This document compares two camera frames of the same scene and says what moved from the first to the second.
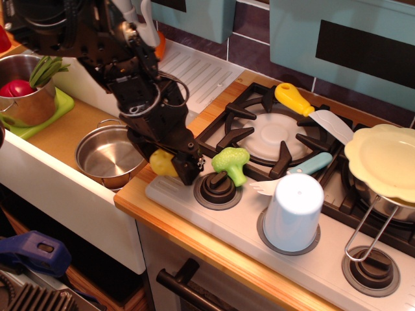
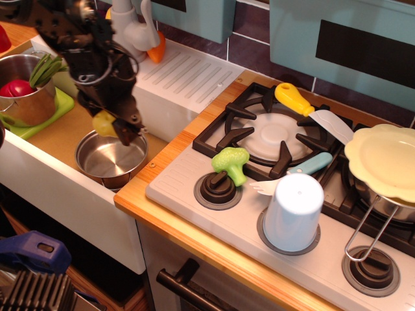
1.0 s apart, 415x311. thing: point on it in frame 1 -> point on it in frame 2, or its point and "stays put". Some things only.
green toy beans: [45, 69] stays put
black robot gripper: [155, 113] -> [106, 81]
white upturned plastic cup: [291, 224] stays put
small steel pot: [109, 151] stays put
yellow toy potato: [161, 162] -> [102, 122]
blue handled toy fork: [269, 187] stays put
